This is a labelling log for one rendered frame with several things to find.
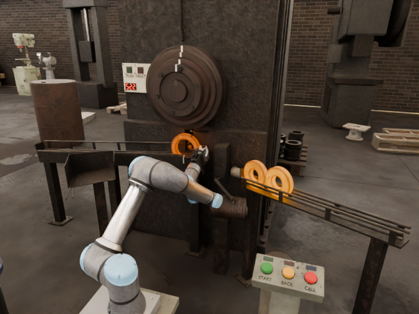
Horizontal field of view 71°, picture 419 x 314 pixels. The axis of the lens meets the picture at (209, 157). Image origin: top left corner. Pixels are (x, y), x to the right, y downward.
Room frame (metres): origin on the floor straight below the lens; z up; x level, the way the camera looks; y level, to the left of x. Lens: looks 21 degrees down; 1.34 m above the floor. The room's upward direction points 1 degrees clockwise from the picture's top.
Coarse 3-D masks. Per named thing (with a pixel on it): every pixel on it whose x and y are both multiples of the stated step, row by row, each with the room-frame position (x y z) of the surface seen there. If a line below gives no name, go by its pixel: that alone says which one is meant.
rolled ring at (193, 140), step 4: (176, 136) 1.72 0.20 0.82; (180, 136) 1.71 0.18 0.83; (184, 136) 1.71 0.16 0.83; (188, 136) 1.70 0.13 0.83; (192, 136) 1.70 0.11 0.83; (176, 140) 1.72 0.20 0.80; (188, 140) 1.70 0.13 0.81; (192, 140) 1.69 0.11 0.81; (196, 140) 1.70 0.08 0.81; (172, 144) 1.73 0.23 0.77; (176, 144) 1.73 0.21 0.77; (192, 144) 1.69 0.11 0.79; (196, 144) 1.68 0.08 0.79; (172, 148) 1.73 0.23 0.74; (176, 148) 1.74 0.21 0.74; (172, 152) 1.73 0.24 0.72; (176, 152) 1.72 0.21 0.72
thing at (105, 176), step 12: (72, 156) 1.67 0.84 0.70; (84, 156) 1.69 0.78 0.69; (96, 156) 1.71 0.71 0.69; (108, 156) 1.73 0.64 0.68; (72, 168) 1.67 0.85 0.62; (84, 168) 1.69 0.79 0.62; (96, 168) 1.71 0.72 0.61; (108, 168) 1.72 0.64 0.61; (84, 180) 1.56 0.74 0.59; (96, 180) 1.55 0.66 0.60; (108, 180) 1.54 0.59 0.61; (96, 192) 1.58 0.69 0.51; (96, 204) 1.58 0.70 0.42
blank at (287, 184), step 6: (270, 168) 1.34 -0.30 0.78; (276, 168) 1.31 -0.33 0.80; (282, 168) 1.30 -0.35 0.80; (270, 174) 1.33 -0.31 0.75; (276, 174) 1.30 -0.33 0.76; (282, 174) 1.27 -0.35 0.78; (288, 174) 1.27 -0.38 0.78; (270, 180) 1.33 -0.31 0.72; (282, 180) 1.27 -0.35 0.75; (288, 180) 1.25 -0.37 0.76; (276, 186) 1.32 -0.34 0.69; (282, 186) 1.27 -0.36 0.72; (288, 186) 1.24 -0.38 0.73; (276, 192) 1.29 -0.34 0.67; (288, 192) 1.24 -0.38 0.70
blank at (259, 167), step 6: (252, 162) 1.43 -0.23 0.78; (258, 162) 1.42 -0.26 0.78; (246, 168) 1.46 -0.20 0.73; (252, 168) 1.43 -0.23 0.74; (258, 168) 1.40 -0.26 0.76; (264, 168) 1.39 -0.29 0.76; (246, 174) 1.46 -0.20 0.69; (252, 174) 1.46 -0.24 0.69; (258, 174) 1.39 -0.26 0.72; (264, 174) 1.37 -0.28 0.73; (258, 180) 1.39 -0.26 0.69; (264, 180) 1.36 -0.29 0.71; (252, 186) 1.42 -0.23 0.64
